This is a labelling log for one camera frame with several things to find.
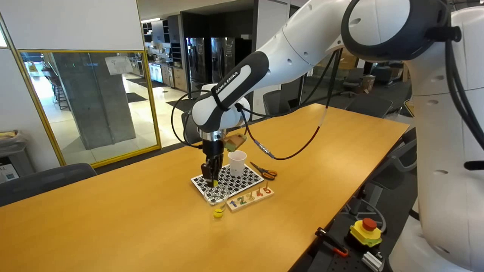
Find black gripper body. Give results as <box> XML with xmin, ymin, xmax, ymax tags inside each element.
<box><xmin>200</xmin><ymin>139</ymin><xmax>226</xmax><ymax>170</ymax></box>

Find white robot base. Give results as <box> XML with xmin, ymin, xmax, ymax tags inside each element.
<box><xmin>388</xmin><ymin>217</ymin><xmax>484</xmax><ymax>272</ymax></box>

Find white paper cup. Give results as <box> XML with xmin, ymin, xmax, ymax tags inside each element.
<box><xmin>227</xmin><ymin>150</ymin><xmax>249</xmax><ymax>179</ymax></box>

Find clear plastic cup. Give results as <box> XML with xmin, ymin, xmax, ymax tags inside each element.
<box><xmin>211</xmin><ymin>198</ymin><xmax>227</xmax><ymax>221</ymax></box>

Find black white checkerboard card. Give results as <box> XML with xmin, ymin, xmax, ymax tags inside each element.
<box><xmin>190</xmin><ymin>164</ymin><xmax>267</xmax><ymax>207</ymax></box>

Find wooden number puzzle board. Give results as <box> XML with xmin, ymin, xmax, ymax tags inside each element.
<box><xmin>224</xmin><ymin>185</ymin><xmax>277</xmax><ymax>214</ymax></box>

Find black floor mat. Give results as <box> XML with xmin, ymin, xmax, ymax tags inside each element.
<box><xmin>128</xmin><ymin>76</ymin><xmax>168</xmax><ymax>90</ymax></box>
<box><xmin>126</xmin><ymin>91</ymin><xmax>149</xmax><ymax>105</ymax></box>
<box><xmin>165</xmin><ymin>97</ymin><xmax>196</xmax><ymax>114</ymax></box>

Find kitchen counter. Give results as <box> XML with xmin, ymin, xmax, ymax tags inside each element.
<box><xmin>149</xmin><ymin>59</ymin><xmax>190</xmax><ymax>94</ymax></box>

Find black glass door fridge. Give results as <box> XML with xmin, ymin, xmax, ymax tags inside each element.
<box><xmin>184</xmin><ymin>34</ymin><xmax>255</xmax><ymax>94</ymax></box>

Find grey concrete column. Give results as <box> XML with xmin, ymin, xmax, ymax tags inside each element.
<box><xmin>52</xmin><ymin>52</ymin><xmax>138</xmax><ymax>152</ymax></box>

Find black orange clamp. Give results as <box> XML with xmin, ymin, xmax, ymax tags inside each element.
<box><xmin>315</xmin><ymin>227</ymin><xmax>351</xmax><ymax>260</ymax></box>

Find yellow orange toy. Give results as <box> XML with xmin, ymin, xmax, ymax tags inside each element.
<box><xmin>348</xmin><ymin>217</ymin><xmax>385</xmax><ymax>250</ymax></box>

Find small silver metal block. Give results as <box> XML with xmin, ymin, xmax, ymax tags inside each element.
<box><xmin>361</xmin><ymin>250</ymin><xmax>388</xmax><ymax>272</ymax></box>

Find white overhead panel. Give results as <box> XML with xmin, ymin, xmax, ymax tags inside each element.
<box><xmin>0</xmin><ymin>0</ymin><xmax>147</xmax><ymax>52</ymax></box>

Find grey waste bin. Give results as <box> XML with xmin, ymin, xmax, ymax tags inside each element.
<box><xmin>0</xmin><ymin>129</ymin><xmax>37</xmax><ymax>179</ymax></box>

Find orange handled scissors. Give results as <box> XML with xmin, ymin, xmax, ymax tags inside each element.
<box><xmin>250</xmin><ymin>161</ymin><xmax>280</xmax><ymax>182</ymax></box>

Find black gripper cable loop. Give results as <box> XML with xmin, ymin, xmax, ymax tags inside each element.
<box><xmin>170</xmin><ymin>90</ymin><xmax>205</xmax><ymax>149</ymax></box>

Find yellow frame post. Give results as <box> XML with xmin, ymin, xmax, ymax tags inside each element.
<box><xmin>141</xmin><ymin>49</ymin><xmax>164</xmax><ymax>152</ymax></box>
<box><xmin>8</xmin><ymin>47</ymin><xmax>69</xmax><ymax>168</ymax></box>

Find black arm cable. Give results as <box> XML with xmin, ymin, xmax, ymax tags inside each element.
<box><xmin>235</xmin><ymin>47</ymin><xmax>347</xmax><ymax>164</ymax></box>

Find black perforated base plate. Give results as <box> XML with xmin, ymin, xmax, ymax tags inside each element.
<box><xmin>289</xmin><ymin>198</ymin><xmax>406</xmax><ymax>272</ymax></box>

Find grey cable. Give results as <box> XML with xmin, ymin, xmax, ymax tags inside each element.
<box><xmin>353</xmin><ymin>198</ymin><xmax>389</xmax><ymax>235</ymax></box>

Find dark grey mount bracket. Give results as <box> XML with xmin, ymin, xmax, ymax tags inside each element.
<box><xmin>370</xmin><ymin>127</ymin><xmax>421</xmax><ymax>203</ymax></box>

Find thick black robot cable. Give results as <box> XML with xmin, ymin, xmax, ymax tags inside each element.
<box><xmin>426</xmin><ymin>25</ymin><xmax>484</xmax><ymax>173</ymax></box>

